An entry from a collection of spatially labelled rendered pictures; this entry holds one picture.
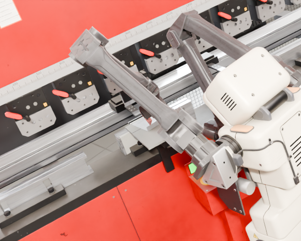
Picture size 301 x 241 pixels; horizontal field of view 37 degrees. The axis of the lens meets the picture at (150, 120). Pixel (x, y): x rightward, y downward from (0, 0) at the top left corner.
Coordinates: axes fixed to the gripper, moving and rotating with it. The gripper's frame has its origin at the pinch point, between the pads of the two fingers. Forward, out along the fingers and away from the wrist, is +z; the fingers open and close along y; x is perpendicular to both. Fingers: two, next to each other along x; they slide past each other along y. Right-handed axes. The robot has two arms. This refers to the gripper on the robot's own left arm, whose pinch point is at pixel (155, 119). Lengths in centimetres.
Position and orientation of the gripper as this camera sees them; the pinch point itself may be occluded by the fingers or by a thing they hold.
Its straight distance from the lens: 184.6
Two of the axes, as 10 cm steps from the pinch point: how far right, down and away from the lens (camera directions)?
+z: 0.7, 5.7, 8.2
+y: -8.5, 4.6, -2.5
